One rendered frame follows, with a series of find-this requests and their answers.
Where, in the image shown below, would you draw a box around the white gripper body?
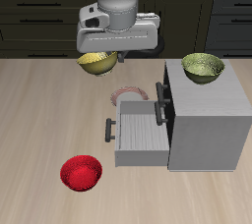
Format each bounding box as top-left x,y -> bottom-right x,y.
76,13 -> 161,54

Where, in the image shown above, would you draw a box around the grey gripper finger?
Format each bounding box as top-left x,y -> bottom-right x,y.
117,50 -> 129,64

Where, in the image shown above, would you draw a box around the yellow bowl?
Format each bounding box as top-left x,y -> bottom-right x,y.
76,50 -> 119,78

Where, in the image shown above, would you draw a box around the white cabinet drawer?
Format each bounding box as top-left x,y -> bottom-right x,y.
104,99 -> 171,168

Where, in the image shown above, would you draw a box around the green bowl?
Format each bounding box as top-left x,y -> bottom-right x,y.
180,52 -> 226,85

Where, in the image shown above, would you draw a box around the white cabinet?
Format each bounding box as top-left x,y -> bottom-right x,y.
154,58 -> 252,173

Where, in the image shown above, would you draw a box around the red bowl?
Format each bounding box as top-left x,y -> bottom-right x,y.
59,154 -> 103,193

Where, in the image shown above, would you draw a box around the pink rimmed plate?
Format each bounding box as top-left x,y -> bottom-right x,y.
109,85 -> 150,107

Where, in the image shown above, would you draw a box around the dark kitchen cupboards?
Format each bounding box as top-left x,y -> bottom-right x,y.
0,0 -> 252,60

